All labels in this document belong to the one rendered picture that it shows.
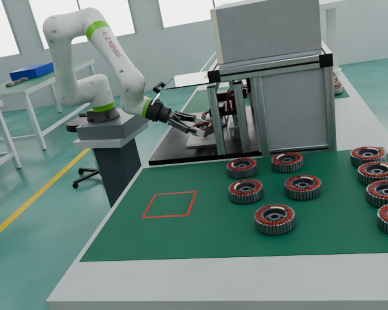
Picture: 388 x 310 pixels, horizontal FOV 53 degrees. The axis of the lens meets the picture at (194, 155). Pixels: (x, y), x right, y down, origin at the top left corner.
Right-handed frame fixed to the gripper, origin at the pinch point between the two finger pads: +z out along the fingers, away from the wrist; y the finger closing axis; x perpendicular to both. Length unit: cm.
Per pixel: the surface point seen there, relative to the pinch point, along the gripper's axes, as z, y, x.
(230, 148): 14.5, -14.4, -1.6
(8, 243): -107, 35, 149
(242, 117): 14.2, -19.6, -17.8
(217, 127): 6.4, -19.7, -10.7
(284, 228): 33, -74, -11
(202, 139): 2.0, -4.1, 3.6
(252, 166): 23.0, -36.7, -7.7
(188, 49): -86, 471, 71
